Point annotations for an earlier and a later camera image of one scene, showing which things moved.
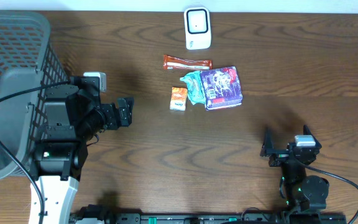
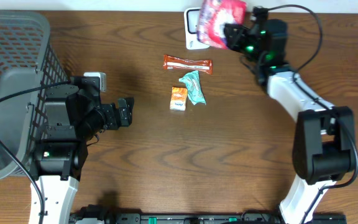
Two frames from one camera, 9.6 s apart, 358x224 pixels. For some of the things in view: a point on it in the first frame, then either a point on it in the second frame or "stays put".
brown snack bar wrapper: (172, 63) stays put
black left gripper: (114, 115) stays put
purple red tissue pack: (222, 88) to (213, 16)
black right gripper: (268, 144) to (234, 42)
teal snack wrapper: (195, 86) stays put
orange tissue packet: (178, 98) stays put
